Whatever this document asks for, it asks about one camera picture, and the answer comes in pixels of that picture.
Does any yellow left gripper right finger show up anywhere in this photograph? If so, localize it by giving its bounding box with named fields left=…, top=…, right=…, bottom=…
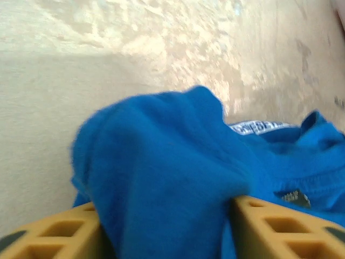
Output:
left=231, top=195, right=345, bottom=259

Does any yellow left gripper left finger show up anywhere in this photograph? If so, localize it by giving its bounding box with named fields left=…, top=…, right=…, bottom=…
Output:
left=0, top=202, right=105, bottom=259

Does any blue t-shirt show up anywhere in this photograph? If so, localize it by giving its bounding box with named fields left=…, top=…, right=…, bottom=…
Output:
left=68, top=85, right=345, bottom=259

